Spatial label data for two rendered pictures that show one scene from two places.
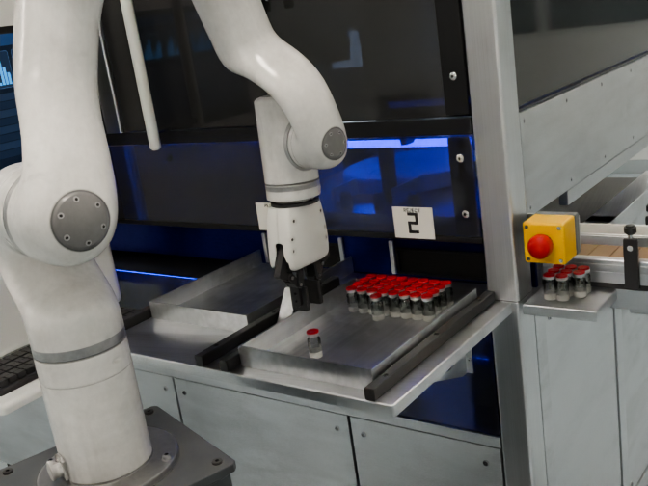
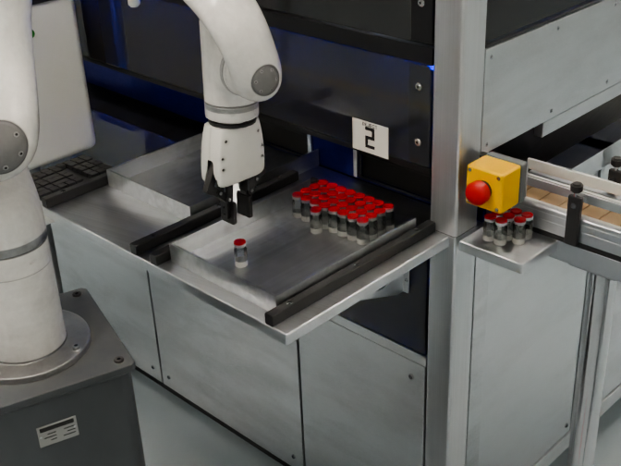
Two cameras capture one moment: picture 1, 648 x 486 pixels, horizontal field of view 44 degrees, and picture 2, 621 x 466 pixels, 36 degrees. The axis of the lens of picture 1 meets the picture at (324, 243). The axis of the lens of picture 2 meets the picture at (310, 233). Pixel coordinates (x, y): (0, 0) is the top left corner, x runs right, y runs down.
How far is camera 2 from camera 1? 39 cm
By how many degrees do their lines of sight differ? 14
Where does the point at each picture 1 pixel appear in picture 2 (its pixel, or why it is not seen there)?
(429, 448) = (363, 351)
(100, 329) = (18, 235)
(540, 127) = (514, 61)
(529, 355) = (463, 288)
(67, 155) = not seen: outside the picture
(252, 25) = not seen: outside the picture
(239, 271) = not seen: hidden behind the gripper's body
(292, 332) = (230, 231)
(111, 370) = (27, 271)
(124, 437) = (37, 327)
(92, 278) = (18, 183)
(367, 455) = (310, 344)
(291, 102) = (224, 39)
